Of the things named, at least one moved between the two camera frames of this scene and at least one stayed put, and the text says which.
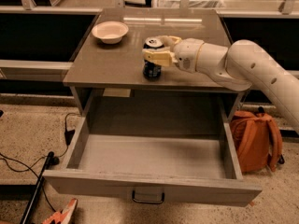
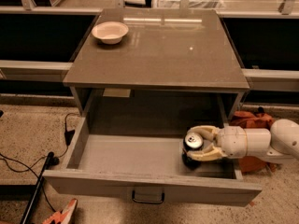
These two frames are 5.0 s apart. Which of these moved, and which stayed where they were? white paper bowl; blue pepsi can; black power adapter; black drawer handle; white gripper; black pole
Moved: blue pepsi can; white gripper
Stayed: black power adapter; black pole; white paper bowl; black drawer handle
